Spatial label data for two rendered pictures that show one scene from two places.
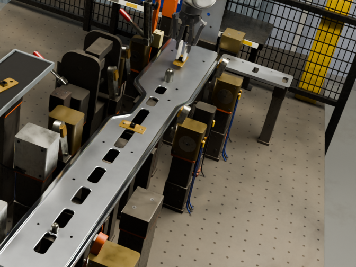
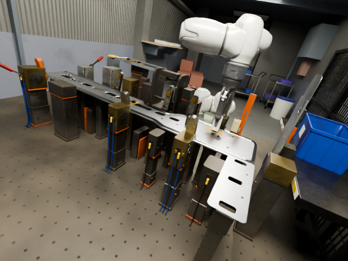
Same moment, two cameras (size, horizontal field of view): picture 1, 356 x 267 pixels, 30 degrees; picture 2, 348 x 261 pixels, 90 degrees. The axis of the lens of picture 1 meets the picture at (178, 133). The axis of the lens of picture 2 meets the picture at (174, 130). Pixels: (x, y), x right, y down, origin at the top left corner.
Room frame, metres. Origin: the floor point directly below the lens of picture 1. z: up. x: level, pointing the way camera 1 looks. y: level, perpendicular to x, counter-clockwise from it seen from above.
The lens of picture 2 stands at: (2.14, -0.71, 1.34)
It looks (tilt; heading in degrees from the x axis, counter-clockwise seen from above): 26 degrees down; 101
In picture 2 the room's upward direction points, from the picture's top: 13 degrees clockwise
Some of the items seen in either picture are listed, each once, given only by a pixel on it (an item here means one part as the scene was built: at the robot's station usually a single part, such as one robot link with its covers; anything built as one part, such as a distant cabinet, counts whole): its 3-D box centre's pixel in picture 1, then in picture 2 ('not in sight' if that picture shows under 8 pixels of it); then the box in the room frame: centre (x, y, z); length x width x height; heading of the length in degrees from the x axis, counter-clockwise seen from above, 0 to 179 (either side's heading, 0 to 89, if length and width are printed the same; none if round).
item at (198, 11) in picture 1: (190, 12); (228, 88); (2.19, 0.05, 1.22); 0.08 x 0.07 x 0.09; 78
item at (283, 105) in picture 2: not in sight; (281, 107); (4.05, 4.84, 0.30); 0.49 x 0.49 x 0.59
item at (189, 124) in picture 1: (186, 168); (115, 139); (1.75, -0.05, 0.87); 0.12 x 0.07 x 0.35; 78
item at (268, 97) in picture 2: not in sight; (275, 92); (4.08, 6.08, 0.52); 1.06 x 0.62 x 1.05; 87
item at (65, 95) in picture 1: (55, 144); (141, 106); (1.68, 0.38, 0.90); 0.05 x 0.05 x 0.40; 78
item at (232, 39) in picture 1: (224, 71); (261, 199); (2.43, -0.13, 0.88); 0.08 x 0.08 x 0.36; 78
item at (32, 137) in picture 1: (28, 189); (112, 97); (1.44, 0.39, 0.90); 0.13 x 0.08 x 0.41; 78
